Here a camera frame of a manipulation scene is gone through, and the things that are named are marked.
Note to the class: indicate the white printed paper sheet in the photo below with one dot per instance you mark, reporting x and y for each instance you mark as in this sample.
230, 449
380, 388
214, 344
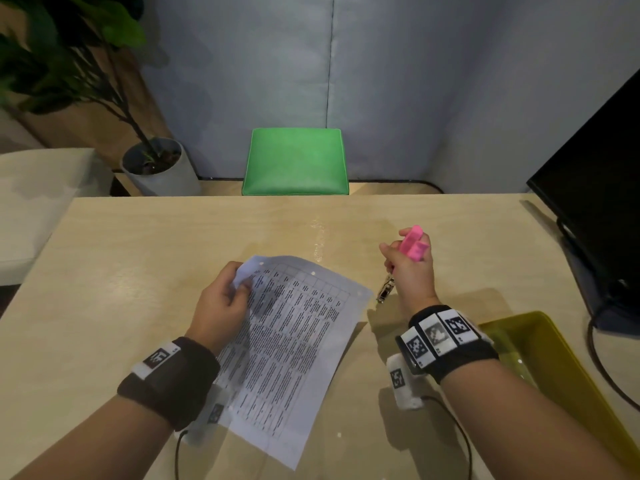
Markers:
295, 354

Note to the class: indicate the person's left forearm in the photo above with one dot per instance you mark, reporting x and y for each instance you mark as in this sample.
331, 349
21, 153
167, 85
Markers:
100, 444

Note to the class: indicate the black monitor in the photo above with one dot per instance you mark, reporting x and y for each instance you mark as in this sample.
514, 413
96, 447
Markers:
600, 204

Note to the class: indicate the green stool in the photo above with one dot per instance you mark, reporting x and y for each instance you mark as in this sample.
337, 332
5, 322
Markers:
295, 162

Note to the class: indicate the person's right forearm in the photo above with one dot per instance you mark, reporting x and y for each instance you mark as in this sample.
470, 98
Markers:
525, 424

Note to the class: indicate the black wristband several markers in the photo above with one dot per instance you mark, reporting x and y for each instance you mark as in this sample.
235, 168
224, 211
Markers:
460, 354

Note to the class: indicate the pink hole punch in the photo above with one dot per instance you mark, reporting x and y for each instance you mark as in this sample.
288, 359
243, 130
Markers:
412, 244

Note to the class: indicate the person's left hand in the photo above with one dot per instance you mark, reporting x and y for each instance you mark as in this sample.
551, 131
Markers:
217, 309

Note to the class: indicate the person's right hand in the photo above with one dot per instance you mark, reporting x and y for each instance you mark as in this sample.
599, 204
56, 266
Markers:
415, 282

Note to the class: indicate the green potted plant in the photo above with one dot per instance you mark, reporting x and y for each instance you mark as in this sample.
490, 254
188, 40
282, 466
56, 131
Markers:
65, 49

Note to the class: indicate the yellow plastic bin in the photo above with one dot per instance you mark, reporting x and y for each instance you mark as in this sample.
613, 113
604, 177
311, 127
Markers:
560, 364

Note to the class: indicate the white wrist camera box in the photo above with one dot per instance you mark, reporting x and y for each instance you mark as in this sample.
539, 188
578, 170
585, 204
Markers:
402, 384
207, 419

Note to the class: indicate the beige armchair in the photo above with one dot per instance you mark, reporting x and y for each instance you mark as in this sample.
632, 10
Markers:
40, 204

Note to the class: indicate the black wristband single marker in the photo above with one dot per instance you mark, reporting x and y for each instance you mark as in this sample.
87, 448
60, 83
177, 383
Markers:
175, 379

